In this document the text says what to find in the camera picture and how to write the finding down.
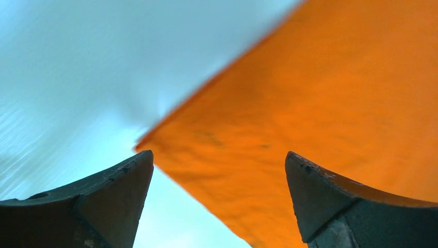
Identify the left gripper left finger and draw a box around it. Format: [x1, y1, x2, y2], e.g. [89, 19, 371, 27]
[1, 150, 154, 247]

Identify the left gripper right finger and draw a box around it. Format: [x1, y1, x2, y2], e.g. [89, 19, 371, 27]
[285, 152, 437, 247]

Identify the orange t shirt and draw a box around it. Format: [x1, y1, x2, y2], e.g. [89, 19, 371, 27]
[136, 1, 437, 247]

